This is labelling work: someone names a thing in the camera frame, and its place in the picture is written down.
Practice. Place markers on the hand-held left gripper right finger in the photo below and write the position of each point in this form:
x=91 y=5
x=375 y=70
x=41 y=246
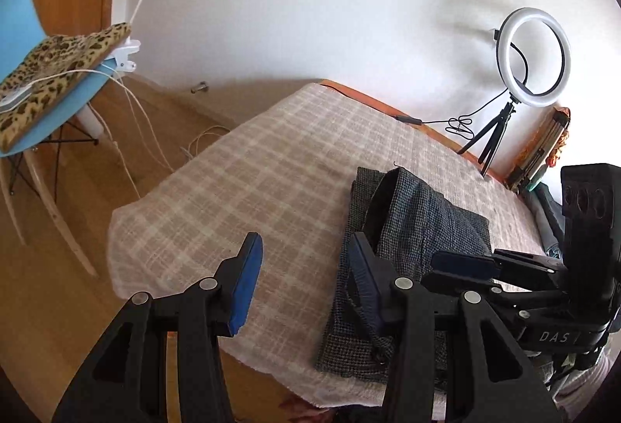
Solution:
x=365 y=278

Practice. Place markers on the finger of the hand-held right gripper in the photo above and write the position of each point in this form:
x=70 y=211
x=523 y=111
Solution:
x=461 y=266
x=529 y=306

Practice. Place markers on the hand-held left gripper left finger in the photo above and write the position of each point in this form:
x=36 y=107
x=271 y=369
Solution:
x=244 y=283

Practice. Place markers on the grey tweed pants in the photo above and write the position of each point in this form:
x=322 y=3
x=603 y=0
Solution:
x=417 y=214

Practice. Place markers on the dark grey folded clothes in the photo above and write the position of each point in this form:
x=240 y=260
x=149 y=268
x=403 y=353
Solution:
x=546 y=214

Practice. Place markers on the beige plaid blanket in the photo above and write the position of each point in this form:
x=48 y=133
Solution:
x=271 y=170

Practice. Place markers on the black mini tripod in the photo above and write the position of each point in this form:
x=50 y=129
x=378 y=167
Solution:
x=494 y=134

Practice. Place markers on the orange mattress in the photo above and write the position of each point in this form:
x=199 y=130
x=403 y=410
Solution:
x=383 y=105

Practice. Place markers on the metal door stop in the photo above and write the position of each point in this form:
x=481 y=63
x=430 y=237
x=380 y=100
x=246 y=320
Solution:
x=200 y=88

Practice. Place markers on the leopard print cushion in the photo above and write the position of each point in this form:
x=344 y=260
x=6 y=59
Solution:
x=53 y=69

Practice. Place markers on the white flat device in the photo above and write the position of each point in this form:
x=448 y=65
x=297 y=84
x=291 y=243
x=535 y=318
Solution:
x=12 y=99

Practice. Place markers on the blue shell chair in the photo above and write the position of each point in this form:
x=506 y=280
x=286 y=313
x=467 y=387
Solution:
x=24 y=15

